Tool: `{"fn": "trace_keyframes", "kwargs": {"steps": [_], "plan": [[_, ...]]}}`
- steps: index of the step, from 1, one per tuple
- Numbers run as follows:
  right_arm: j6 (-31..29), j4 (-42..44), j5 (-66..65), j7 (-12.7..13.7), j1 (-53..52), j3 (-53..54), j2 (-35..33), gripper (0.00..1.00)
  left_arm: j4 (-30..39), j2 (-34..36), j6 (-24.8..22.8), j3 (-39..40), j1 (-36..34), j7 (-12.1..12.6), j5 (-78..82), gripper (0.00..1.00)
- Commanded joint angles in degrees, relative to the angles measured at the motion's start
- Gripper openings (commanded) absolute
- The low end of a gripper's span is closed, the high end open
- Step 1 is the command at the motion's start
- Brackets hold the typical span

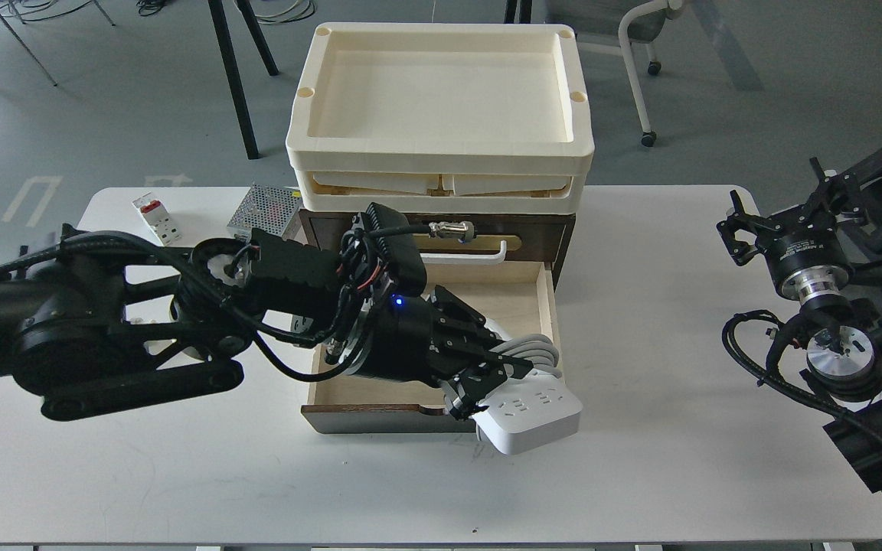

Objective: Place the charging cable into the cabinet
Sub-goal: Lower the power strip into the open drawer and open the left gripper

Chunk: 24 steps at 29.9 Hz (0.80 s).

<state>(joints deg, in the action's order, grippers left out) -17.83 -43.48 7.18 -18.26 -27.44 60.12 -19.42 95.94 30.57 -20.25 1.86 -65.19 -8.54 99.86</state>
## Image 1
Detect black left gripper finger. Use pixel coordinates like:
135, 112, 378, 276
441, 354, 534, 421
430, 285, 503, 341

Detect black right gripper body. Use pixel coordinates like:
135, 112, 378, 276
759, 210, 853, 295

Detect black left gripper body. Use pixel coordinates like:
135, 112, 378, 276
324, 287, 503, 387

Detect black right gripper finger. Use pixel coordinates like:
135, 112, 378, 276
805, 158, 869, 227
717, 191, 779, 266

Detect white power strip with cable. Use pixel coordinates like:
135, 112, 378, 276
470, 320, 583, 455

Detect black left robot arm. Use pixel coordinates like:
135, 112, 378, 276
0, 219, 536, 421

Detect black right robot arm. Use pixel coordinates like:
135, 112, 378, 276
716, 151, 882, 493

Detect open light wooden drawer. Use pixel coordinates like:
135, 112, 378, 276
300, 261, 560, 435

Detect metal mesh power supply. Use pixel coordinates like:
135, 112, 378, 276
227, 184, 303, 241

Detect cream plastic stacked trays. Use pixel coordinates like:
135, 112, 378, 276
285, 22, 594, 215

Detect white office chair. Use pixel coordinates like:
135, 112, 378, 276
518, 0, 687, 148

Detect white red circuit breaker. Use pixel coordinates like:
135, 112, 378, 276
132, 193, 182, 246

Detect black table legs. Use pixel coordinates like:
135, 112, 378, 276
207, 0, 280, 160

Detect grey metal chair legs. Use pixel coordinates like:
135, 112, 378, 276
0, 1, 117, 87

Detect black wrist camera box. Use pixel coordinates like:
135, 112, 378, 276
350, 202, 430, 297

